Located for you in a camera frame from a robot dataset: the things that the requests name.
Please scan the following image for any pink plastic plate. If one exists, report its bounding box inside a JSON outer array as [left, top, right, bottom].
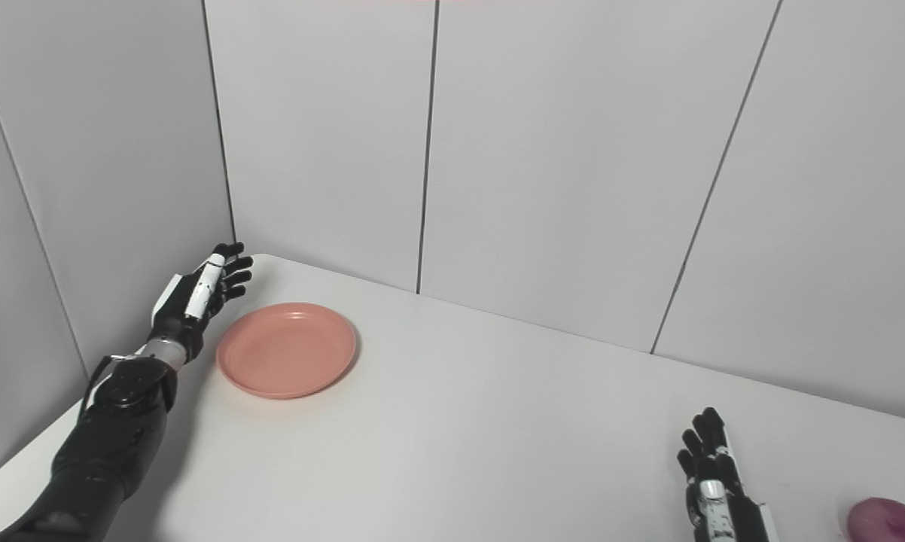
[[216, 302, 358, 400]]

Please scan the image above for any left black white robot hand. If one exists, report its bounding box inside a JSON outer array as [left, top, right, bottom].
[[148, 242, 254, 364]]

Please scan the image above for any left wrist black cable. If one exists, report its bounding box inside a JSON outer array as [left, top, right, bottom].
[[76, 353, 139, 422]]

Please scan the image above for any red onion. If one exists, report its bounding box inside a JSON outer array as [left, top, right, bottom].
[[846, 497, 905, 542]]

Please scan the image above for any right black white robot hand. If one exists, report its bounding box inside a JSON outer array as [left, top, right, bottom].
[[676, 407, 781, 542]]

